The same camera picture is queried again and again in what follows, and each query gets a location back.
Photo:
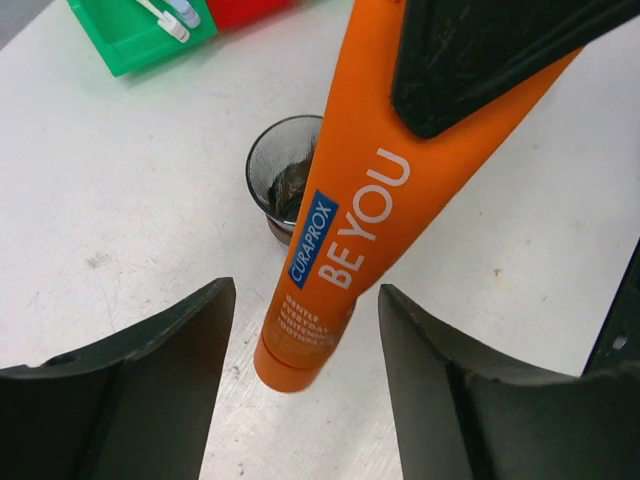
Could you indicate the green bin with toothbrushes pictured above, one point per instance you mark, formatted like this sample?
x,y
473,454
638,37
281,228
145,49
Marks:
x,y
127,36

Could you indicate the orange toothpaste tube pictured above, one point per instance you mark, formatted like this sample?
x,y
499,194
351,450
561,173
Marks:
x,y
373,188

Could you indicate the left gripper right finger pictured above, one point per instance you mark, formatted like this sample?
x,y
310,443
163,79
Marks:
x,y
463,410

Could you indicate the light blue toothbrush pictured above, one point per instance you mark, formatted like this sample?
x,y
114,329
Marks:
x,y
187,12

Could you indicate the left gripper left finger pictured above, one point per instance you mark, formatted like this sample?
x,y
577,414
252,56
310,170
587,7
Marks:
x,y
137,404

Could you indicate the red bin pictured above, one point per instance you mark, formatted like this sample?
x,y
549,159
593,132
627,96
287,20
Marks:
x,y
231,14

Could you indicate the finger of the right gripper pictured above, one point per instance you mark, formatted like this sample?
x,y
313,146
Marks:
x,y
455,57

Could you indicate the grey glass cup with holder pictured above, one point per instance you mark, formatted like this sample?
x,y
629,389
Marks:
x,y
277,169

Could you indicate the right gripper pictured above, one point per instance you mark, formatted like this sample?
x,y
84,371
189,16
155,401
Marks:
x,y
618,339

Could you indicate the white toothbrush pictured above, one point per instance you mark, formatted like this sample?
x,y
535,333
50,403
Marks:
x,y
167,22

